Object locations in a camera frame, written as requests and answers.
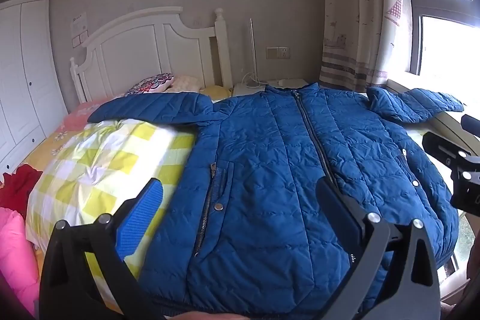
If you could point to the cream window sill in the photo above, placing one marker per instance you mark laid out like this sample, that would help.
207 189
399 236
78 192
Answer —
397 85

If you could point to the cream pillow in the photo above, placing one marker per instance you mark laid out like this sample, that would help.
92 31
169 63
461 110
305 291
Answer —
187 83

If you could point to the blue quilted jacket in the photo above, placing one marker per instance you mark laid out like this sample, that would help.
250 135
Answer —
262 162

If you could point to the red cloth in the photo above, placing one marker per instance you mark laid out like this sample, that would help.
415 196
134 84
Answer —
18 188

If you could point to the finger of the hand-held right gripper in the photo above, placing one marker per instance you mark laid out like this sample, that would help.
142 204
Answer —
465 185
472 123

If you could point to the wall light switch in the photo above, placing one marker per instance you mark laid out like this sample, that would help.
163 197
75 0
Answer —
80 39

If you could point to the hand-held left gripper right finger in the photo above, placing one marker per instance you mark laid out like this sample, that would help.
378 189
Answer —
337 207

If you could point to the white nightstand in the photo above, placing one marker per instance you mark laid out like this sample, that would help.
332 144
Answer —
247 89

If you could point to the patterned pillow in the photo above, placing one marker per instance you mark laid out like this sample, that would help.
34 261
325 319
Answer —
150 84

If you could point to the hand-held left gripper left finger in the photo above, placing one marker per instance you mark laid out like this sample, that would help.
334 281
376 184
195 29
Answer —
140 222

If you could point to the wall socket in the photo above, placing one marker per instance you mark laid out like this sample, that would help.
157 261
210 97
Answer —
278 52

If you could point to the person's left hand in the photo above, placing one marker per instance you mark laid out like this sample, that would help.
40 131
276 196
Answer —
202 317

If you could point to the pink orange bed sheet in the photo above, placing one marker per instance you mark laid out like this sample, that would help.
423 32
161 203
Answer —
71 121

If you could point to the pink cloth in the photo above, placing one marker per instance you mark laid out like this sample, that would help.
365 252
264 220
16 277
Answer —
15 252

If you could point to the printed curtain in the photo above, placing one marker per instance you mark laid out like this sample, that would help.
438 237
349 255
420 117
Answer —
348 5

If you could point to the paper wall note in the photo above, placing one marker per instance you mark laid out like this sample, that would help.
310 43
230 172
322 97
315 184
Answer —
78 22

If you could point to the white bed headboard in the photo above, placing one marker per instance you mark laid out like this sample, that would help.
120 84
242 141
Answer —
131 54

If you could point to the window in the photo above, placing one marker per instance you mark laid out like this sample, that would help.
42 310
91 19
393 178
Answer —
442 42

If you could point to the white wardrobe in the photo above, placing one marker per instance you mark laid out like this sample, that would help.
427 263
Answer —
26 80

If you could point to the yellow pillow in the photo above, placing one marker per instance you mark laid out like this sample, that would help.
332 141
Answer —
217 92

